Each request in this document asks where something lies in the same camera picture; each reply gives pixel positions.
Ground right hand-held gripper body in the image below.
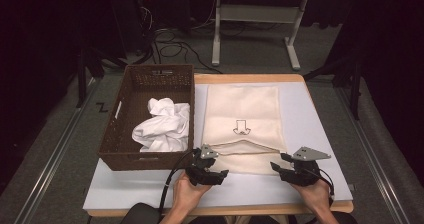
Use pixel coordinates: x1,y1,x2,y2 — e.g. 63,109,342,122
286,146,332,188

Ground dark computer tower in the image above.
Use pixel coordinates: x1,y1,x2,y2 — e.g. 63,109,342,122
111,0,158,57

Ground black floor cables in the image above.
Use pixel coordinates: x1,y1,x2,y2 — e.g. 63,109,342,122
151,27,224,75

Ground person's left hand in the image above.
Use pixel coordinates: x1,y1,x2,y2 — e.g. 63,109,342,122
172,171,213,215

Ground white garment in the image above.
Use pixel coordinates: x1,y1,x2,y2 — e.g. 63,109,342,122
131,97,192,153

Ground black floor stand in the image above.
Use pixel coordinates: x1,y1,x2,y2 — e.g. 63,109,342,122
75,47,148,109
302,50,363,121

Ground white metal desk frame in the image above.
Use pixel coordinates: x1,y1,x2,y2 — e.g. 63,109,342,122
211,0,309,72

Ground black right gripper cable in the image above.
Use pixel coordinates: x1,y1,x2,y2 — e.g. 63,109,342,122
311,167,336,207

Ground brown woven basket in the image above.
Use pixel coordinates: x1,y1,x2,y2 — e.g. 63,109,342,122
97,63,196,172

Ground metal floor rail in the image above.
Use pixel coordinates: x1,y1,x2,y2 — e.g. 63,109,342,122
13,78,98,224
334,87,412,224

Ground cream mesh laundry bag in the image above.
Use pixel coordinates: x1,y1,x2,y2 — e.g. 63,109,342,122
201,84,290,176

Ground person's right hand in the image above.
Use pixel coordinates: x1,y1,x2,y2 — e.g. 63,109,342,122
289,179,333,215

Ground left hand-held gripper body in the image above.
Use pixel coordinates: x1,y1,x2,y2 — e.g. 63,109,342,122
184,143,220,187

